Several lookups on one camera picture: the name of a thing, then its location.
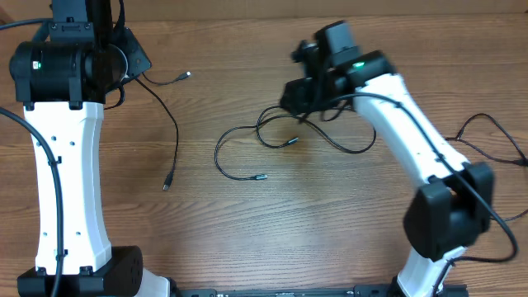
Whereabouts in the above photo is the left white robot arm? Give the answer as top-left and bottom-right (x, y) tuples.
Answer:
(9, 1), (148, 296)

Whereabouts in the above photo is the black USB cable short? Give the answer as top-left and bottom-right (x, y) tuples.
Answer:
(134, 70), (193, 192)

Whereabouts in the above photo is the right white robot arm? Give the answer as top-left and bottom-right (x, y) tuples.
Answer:
(280, 21), (494, 296)

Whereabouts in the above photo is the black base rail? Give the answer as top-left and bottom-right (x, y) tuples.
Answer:
(177, 282), (469, 297)

